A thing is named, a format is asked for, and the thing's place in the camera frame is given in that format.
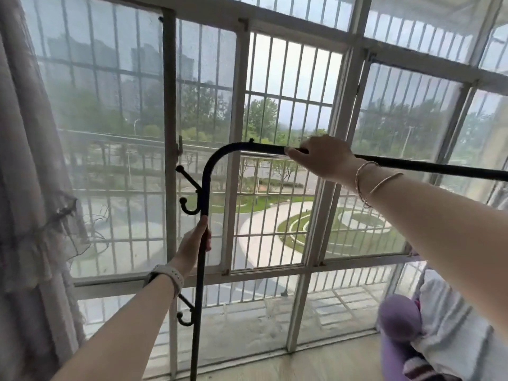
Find person's left hand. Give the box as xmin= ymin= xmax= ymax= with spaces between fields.
xmin=168 ymin=215 xmax=212 ymax=279

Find person's right hand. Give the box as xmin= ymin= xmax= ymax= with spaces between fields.
xmin=284 ymin=135 xmax=362 ymax=192

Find black metal clothes rack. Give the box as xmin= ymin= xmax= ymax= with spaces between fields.
xmin=176 ymin=138 xmax=508 ymax=381

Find person's left forearm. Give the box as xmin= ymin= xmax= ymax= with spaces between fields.
xmin=51 ymin=274 xmax=178 ymax=381

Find person's right forearm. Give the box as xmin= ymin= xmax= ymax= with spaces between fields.
xmin=354 ymin=164 xmax=508 ymax=310

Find white wrist watch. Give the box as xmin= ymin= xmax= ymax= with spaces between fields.
xmin=143 ymin=264 xmax=185 ymax=300

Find white framed window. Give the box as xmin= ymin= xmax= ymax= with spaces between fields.
xmin=16 ymin=0 xmax=508 ymax=381

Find metal window security bars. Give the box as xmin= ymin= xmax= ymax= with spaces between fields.
xmin=32 ymin=0 xmax=508 ymax=270

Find sheer grey curtain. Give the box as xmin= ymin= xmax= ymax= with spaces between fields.
xmin=0 ymin=0 xmax=110 ymax=381

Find purple plush toy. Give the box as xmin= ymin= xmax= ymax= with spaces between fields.
xmin=377 ymin=294 xmax=457 ymax=381

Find white checked blanket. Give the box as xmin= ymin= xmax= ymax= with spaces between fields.
xmin=411 ymin=267 xmax=508 ymax=381

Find silver bangle bracelet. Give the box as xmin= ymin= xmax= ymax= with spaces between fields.
xmin=354 ymin=161 xmax=381 ymax=195
xmin=362 ymin=172 xmax=405 ymax=209

